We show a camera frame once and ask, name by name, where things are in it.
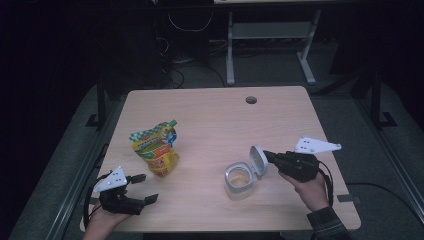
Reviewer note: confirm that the person's right hand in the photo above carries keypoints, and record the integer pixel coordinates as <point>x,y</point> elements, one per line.
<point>311,193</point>

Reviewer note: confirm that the black metal stand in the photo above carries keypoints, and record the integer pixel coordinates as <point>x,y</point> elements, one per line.
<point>101,106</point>
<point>376,100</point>

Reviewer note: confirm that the white desk frame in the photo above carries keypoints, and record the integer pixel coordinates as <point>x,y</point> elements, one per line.
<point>271,30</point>

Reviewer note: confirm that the grey tape strip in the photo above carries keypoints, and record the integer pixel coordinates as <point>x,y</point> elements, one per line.
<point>348,199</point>

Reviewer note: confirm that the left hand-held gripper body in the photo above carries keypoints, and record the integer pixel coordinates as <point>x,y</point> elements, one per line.
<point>116,201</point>

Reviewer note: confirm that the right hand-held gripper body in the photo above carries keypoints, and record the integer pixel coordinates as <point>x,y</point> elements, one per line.
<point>300,165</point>

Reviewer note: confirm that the yellow spout pouch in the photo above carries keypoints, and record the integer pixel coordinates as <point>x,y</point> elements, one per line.
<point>156,150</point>

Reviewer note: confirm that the person's left hand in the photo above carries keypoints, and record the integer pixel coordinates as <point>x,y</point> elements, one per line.
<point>103,225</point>

